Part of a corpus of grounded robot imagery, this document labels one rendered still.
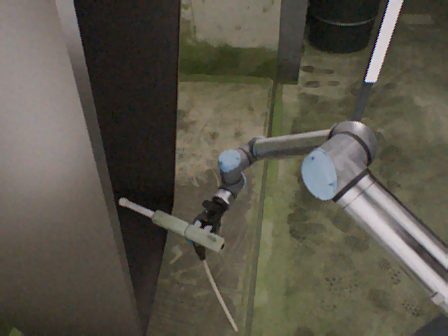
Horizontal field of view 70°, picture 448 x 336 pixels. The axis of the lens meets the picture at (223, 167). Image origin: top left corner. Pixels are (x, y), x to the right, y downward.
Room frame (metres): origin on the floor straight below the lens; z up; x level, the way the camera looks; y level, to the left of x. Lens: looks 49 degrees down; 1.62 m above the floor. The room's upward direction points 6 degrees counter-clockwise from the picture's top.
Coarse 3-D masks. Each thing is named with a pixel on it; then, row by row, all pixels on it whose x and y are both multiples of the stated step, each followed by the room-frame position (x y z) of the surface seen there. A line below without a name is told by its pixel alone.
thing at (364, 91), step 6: (384, 6) 1.43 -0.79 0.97; (372, 48) 1.43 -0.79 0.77; (366, 66) 1.44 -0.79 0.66; (366, 84) 1.40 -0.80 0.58; (372, 84) 1.39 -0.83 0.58; (360, 90) 1.42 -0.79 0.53; (366, 90) 1.39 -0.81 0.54; (360, 96) 1.40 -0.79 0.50; (366, 96) 1.39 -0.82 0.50; (360, 102) 1.40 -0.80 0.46; (366, 102) 1.39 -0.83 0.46; (354, 108) 1.43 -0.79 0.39; (360, 108) 1.39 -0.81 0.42; (354, 114) 1.40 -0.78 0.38; (360, 114) 1.39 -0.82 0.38; (354, 120) 1.40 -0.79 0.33; (360, 120) 1.39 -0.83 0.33
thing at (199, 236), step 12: (120, 204) 0.80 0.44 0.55; (132, 204) 0.78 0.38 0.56; (156, 216) 0.71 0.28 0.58; (168, 216) 0.70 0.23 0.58; (168, 228) 0.66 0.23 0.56; (180, 228) 0.64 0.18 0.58; (192, 228) 0.63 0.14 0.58; (192, 240) 0.60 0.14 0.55; (204, 240) 0.58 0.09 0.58; (204, 252) 0.61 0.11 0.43
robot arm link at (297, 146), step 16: (336, 128) 0.65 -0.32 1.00; (352, 128) 0.60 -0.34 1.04; (368, 128) 0.61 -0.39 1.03; (256, 144) 0.91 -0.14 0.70; (272, 144) 0.83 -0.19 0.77; (288, 144) 0.77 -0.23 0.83; (304, 144) 0.71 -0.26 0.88; (320, 144) 0.66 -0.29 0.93; (368, 144) 0.54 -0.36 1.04; (256, 160) 0.90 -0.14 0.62
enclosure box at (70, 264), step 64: (0, 0) 0.23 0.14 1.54; (64, 0) 0.24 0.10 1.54; (128, 0) 0.85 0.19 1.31; (0, 64) 0.24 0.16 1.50; (64, 64) 0.23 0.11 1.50; (128, 64) 0.85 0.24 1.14; (0, 128) 0.24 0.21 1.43; (64, 128) 0.23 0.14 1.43; (128, 128) 0.86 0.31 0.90; (0, 192) 0.25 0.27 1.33; (64, 192) 0.24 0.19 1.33; (128, 192) 0.88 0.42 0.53; (0, 256) 0.27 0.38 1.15; (64, 256) 0.25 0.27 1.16; (128, 256) 0.60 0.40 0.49; (64, 320) 0.28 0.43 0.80; (128, 320) 0.25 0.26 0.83
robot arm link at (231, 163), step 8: (224, 152) 0.91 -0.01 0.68; (232, 152) 0.91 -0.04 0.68; (240, 152) 0.91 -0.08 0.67; (224, 160) 0.87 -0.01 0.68; (232, 160) 0.86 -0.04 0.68; (240, 160) 0.88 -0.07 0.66; (248, 160) 0.89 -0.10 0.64; (224, 168) 0.85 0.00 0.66; (232, 168) 0.84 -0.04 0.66; (240, 168) 0.86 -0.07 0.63; (224, 176) 0.85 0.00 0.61; (232, 176) 0.84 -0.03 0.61; (240, 176) 0.86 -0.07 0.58; (232, 184) 0.83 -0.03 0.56
